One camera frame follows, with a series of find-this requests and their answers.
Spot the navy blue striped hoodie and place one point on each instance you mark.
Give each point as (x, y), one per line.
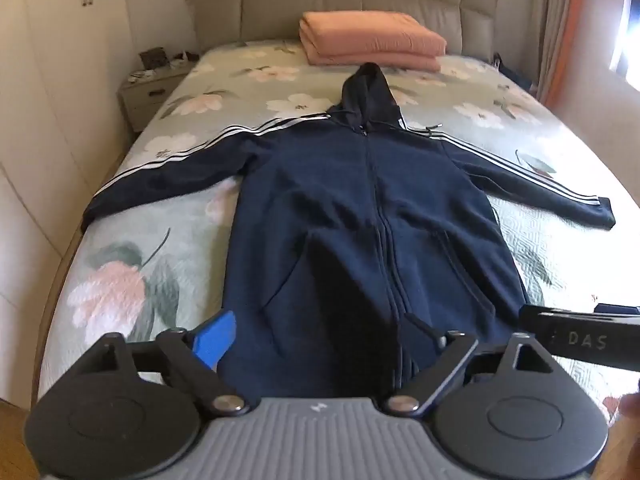
(348, 220)

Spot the dark box on nightstand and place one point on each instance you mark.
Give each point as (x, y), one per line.
(154, 58)

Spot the bright window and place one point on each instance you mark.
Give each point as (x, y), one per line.
(625, 56)

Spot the beige and orange curtain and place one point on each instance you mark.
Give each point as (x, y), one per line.
(552, 30)

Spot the folded pink blanket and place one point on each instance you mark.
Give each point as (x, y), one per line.
(389, 39)

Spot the white wardrobe cabinets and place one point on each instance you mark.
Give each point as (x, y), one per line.
(62, 135)

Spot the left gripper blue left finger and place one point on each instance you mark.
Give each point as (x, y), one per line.
(191, 358)

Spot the person's right hand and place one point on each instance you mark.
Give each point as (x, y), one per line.
(630, 405)

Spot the cream bedside nightstand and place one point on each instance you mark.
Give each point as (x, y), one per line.
(142, 94)

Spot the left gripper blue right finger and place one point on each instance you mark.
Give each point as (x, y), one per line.
(440, 358)

